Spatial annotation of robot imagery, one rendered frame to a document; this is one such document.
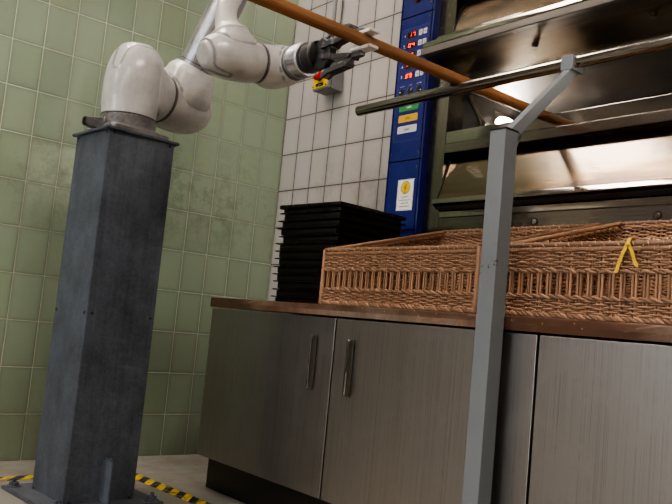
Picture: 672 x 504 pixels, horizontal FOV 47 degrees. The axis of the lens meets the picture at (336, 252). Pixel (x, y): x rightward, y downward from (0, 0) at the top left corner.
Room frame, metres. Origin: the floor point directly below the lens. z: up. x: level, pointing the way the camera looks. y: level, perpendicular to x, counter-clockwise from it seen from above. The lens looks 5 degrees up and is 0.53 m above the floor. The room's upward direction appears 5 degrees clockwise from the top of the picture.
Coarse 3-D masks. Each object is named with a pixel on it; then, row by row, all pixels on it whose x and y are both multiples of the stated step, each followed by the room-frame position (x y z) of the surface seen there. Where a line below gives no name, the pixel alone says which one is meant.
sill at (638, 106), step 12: (660, 96) 1.90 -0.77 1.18; (588, 108) 2.06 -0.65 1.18; (600, 108) 2.03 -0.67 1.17; (612, 108) 2.00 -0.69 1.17; (624, 108) 1.98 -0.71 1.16; (636, 108) 1.95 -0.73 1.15; (648, 108) 1.92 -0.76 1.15; (660, 108) 1.90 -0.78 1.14; (540, 120) 2.18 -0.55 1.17; (552, 120) 2.14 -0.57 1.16; (564, 120) 2.11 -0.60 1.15; (576, 120) 2.08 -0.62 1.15; (588, 120) 2.06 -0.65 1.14; (456, 132) 2.42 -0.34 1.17; (468, 132) 2.38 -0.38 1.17; (480, 132) 2.34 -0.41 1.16
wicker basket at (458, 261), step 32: (576, 224) 2.03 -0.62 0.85; (352, 256) 2.01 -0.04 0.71; (384, 256) 1.92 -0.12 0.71; (416, 256) 1.83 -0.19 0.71; (448, 256) 1.76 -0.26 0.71; (480, 256) 1.68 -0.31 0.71; (320, 288) 2.10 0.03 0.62; (352, 288) 2.17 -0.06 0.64; (384, 288) 1.92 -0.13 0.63; (416, 288) 1.83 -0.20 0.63; (448, 288) 2.30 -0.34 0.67
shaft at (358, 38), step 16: (256, 0) 1.54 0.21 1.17; (272, 0) 1.56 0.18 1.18; (288, 16) 1.61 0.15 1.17; (304, 16) 1.62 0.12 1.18; (320, 16) 1.65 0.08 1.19; (336, 32) 1.68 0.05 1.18; (352, 32) 1.71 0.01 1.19; (384, 48) 1.77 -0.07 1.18; (416, 64) 1.85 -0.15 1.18; (432, 64) 1.88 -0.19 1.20; (448, 80) 1.94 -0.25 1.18; (464, 80) 1.96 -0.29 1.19; (496, 96) 2.06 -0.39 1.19; (512, 96) 2.11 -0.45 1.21; (544, 112) 2.20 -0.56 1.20
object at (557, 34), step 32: (608, 0) 1.86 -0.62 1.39; (640, 0) 1.82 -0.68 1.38; (480, 32) 2.18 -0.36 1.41; (512, 32) 2.10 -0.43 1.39; (544, 32) 2.06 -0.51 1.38; (576, 32) 2.03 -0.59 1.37; (608, 32) 2.00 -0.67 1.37; (640, 32) 1.96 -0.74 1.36; (448, 64) 2.37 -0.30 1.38; (480, 64) 2.33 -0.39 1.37; (512, 64) 2.29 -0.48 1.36
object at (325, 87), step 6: (330, 66) 2.84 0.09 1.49; (342, 72) 2.87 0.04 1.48; (336, 78) 2.86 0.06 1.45; (342, 78) 2.87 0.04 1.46; (318, 84) 2.87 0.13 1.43; (324, 84) 2.85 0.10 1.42; (330, 84) 2.84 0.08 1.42; (336, 84) 2.86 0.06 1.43; (312, 90) 2.91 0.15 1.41; (318, 90) 2.89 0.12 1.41; (324, 90) 2.88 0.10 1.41; (330, 90) 2.88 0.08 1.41; (336, 90) 2.87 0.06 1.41
